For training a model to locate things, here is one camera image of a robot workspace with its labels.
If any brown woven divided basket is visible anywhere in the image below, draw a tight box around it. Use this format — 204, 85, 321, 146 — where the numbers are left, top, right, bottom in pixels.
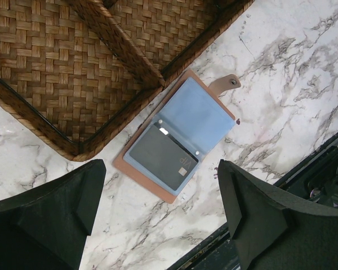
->
0, 0, 251, 161

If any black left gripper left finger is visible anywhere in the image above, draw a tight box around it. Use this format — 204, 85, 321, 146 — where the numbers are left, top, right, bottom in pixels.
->
0, 159, 106, 269

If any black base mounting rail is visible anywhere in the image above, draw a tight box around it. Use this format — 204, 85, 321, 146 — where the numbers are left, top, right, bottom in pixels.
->
172, 132, 338, 269

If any black credit card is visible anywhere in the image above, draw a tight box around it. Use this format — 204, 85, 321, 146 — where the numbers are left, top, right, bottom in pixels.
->
127, 124, 198, 193

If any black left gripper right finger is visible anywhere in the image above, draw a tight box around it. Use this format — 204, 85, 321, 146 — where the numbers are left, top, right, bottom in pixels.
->
217, 160, 338, 269

